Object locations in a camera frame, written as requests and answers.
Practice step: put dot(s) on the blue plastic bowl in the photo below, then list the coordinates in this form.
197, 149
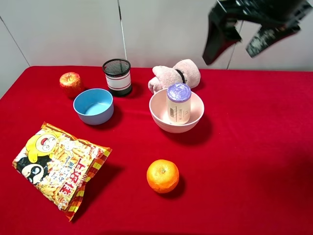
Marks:
94, 106

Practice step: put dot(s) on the pink plastic bowl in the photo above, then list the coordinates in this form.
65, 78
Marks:
158, 109

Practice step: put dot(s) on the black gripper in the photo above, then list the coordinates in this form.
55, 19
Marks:
279, 18

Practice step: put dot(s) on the red apple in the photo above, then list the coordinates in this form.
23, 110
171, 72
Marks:
72, 85

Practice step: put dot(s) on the prawn crackers snack bag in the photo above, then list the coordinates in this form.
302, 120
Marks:
59, 165

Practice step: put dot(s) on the orange tangerine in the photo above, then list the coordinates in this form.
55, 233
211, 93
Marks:
162, 176

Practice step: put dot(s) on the black mesh pen holder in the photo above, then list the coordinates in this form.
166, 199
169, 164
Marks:
118, 77

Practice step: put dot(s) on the pink rolled towel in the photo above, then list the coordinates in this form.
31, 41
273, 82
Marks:
184, 71

